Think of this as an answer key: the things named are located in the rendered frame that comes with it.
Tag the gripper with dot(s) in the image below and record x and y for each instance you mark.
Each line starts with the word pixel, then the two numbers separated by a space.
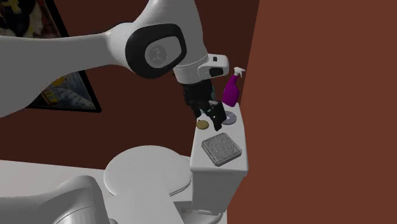
pixel 198 91

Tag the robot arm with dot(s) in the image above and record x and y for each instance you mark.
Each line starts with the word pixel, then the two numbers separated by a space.
pixel 62 56

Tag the tan round tag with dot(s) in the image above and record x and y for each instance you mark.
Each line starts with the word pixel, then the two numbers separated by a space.
pixel 203 124

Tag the grey disc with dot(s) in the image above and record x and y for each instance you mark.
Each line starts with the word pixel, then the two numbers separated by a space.
pixel 231 118

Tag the purple spray bottle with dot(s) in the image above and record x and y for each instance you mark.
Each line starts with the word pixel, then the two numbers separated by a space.
pixel 231 93

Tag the grey square patterned plate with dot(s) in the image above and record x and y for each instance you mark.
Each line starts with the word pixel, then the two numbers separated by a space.
pixel 221 149

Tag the white toilet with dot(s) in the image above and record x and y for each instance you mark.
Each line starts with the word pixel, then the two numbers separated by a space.
pixel 217 186

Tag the black framed wall picture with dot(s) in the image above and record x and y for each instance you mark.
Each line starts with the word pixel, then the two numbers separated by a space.
pixel 69 93

